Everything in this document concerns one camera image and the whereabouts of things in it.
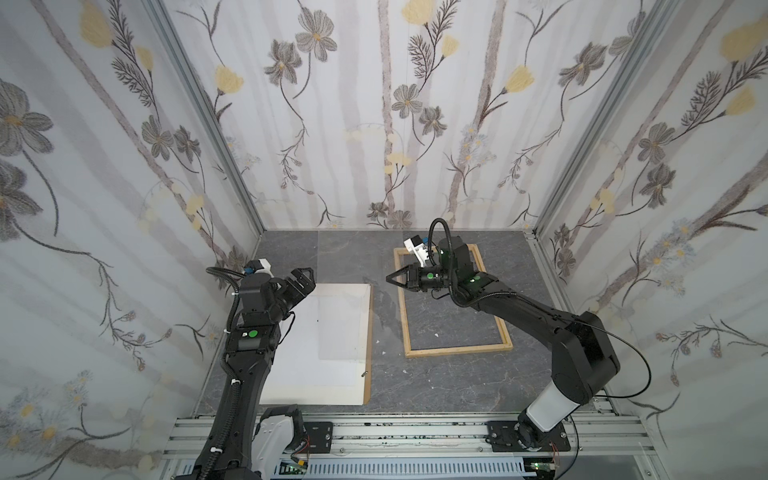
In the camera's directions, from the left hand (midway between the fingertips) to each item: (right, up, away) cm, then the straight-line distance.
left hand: (300, 269), depth 76 cm
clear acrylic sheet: (+14, +3, +36) cm, 39 cm away
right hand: (+23, -1, -3) cm, 23 cm away
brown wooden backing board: (+17, -32, +7) cm, 37 cm away
